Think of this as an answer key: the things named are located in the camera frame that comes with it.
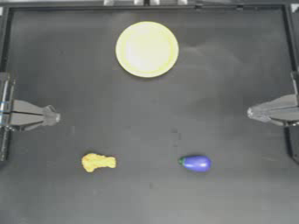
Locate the black metal table frame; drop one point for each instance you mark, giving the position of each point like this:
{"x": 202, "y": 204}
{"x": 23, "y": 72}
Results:
{"x": 78, "y": 5}

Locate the purple toy eggplant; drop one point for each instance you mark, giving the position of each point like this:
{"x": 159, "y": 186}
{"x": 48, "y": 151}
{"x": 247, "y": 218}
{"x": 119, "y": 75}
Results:
{"x": 198, "y": 163}

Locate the yellow round plate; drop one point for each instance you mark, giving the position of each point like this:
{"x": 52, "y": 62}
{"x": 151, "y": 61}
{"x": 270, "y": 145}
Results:
{"x": 147, "y": 49}

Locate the yellow toy chicken nugget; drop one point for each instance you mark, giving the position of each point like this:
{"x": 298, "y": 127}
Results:
{"x": 98, "y": 162}

